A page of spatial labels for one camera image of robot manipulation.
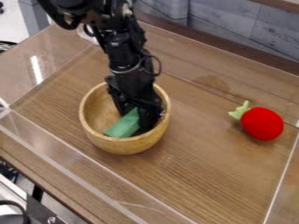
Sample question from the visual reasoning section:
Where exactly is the grey post in background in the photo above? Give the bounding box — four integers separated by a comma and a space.
17, 0, 50, 36

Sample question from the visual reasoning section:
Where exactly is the red plush strawberry toy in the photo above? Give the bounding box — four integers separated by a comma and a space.
228, 100, 284, 141

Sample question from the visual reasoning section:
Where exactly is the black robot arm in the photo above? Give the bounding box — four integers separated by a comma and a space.
37, 0, 162, 132

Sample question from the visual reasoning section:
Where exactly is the black metal bracket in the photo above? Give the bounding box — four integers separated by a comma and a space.
25, 195, 68, 224

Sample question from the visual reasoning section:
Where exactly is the clear acrylic tray enclosure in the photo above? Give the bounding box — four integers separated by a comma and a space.
0, 2, 299, 224

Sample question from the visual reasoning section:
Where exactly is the black table leg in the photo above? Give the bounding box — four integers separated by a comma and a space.
32, 185, 42, 202

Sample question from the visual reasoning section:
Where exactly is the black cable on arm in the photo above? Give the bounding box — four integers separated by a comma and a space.
138, 53, 164, 78

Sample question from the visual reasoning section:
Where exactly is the green rectangular stick block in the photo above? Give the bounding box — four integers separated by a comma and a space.
104, 108, 138, 138

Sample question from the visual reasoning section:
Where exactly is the brown wooden bowl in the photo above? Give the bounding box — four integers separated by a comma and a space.
78, 82, 172, 155

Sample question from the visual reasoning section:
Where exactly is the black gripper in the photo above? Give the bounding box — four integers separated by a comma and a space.
105, 66, 162, 133

